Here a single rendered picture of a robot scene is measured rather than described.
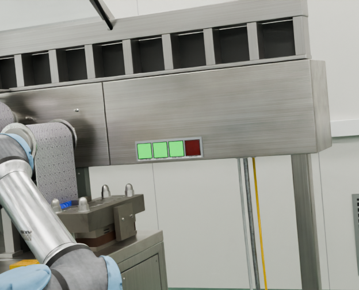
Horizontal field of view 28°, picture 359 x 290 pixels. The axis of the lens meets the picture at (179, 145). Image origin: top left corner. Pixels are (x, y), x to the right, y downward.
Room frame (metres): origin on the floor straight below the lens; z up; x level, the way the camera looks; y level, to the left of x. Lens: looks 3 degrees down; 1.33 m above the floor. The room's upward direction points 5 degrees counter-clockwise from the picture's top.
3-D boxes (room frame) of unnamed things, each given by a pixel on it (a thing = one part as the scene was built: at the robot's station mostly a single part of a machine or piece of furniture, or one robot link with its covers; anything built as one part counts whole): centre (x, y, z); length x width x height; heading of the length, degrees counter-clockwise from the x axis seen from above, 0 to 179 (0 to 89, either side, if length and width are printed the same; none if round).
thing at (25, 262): (2.05, 0.47, 0.91); 0.07 x 0.07 x 0.02; 67
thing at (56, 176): (2.42, 0.42, 1.11); 0.23 x 0.01 x 0.18; 157
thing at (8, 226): (2.30, 0.57, 1.05); 0.06 x 0.05 x 0.31; 157
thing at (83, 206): (2.24, 0.32, 1.05); 0.04 x 0.04 x 0.04
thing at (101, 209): (2.40, 0.29, 1.00); 0.40 x 0.16 x 0.06; 157
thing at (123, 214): (2.38, 0.20, 0.96); 0.10 x 0.03 x 0.11; 157
